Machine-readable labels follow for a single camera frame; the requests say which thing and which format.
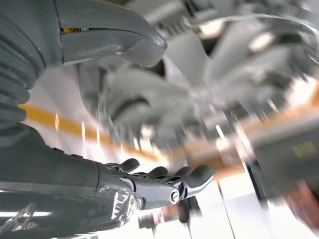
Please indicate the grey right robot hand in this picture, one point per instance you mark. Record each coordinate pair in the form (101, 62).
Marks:
(62, 191)

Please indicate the grey laptop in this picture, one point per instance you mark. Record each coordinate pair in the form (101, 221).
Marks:
(281, 165)

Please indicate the brown cardboard box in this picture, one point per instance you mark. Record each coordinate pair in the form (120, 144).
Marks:
(306, 207)

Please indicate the steel workbench table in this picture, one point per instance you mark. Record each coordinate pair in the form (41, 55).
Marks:
(249, 214)

